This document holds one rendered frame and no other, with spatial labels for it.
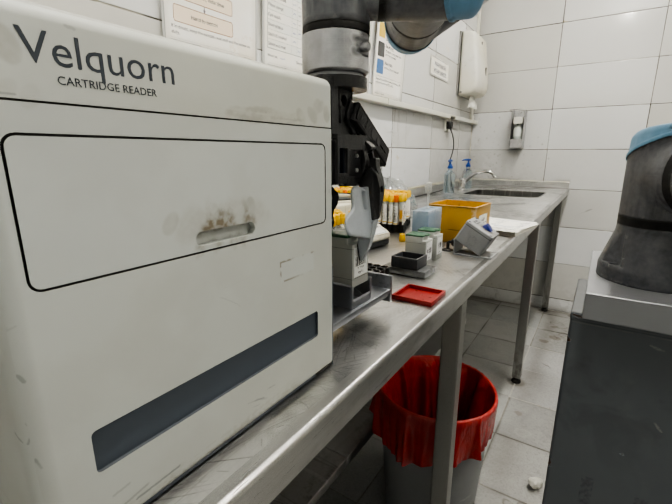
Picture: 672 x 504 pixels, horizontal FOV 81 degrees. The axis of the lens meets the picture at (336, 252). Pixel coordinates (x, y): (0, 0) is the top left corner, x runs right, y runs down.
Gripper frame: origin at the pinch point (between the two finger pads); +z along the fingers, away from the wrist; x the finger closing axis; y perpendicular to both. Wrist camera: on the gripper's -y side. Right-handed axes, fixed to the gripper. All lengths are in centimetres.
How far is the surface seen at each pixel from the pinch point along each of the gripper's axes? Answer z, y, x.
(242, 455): 11.3, 24.7, 5.9
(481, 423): 56, -52, 9
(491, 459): 99, -93, 6
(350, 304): 6.6, 2.7, 2.4
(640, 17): -88, -270, 33
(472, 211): 3, -60, 0
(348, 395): 11.8, 12.6, 8.3
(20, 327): -3.7, 36.3, 4.2
